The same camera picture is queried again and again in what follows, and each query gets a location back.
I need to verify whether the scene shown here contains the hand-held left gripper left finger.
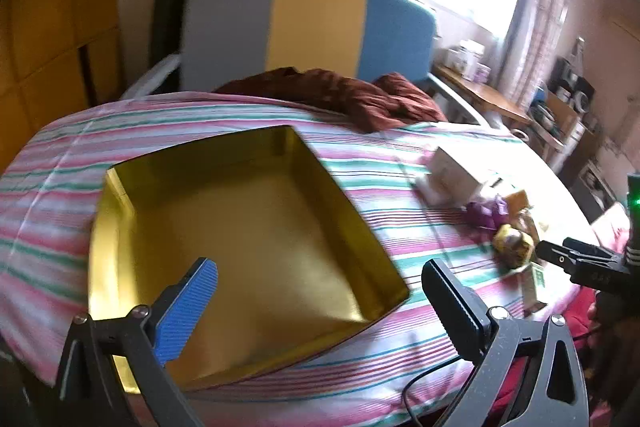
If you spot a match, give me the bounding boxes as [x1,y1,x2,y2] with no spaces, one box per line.
[54,257,219,427]

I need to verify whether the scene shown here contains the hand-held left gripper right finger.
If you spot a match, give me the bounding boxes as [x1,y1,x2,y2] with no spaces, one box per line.
[421,258,591,427]

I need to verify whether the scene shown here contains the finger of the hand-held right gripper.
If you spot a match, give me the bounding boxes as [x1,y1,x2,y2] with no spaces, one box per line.
[569,264,632,294]
[536,236,628,269]

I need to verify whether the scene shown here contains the small green white box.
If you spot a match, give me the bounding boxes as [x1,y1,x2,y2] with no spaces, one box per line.
[520,264,548,313]

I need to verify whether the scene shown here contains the round yellow bun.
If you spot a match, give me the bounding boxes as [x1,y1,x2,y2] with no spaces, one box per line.
[492,224,533,268]

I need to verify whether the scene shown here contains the brown bread packet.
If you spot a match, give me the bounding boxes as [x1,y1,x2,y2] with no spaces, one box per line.
[505,189,531,212]

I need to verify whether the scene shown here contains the gold tin tray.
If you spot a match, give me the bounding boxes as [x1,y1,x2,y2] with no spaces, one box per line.
[87,125,412,395]

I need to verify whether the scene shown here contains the cluttered storage shelf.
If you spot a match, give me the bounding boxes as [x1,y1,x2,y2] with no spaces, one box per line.
[530,37,601,168]

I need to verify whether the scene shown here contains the wooden desk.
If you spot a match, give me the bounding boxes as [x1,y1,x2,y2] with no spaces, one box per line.
[432,64,533,128]

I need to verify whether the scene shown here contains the white carton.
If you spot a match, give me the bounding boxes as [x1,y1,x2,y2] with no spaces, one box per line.
[445,39,486,75]

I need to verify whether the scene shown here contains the patterned curtain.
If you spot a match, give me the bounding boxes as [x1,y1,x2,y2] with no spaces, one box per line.
[495,0,576,108]

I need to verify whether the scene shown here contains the brown crumpled cloth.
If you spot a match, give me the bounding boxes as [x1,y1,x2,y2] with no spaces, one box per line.
[215,67,448,132]

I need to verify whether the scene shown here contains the dark rolled mat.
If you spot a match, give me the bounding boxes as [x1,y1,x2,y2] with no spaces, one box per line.
[150,0,197,95]

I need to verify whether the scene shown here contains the wooden wardrobe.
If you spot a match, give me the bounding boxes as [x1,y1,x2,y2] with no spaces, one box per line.
[0,0,126,172]

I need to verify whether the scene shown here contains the grey yellow blue headboard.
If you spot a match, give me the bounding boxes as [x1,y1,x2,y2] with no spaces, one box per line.
[180,0,440,90]

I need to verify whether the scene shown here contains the black cable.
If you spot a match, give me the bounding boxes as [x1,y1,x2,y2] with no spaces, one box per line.
[402,354,466,427]

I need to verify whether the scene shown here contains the grey bed side rail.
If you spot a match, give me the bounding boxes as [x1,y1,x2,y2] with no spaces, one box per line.
[120,54,181,98]
[427,72,491,128]

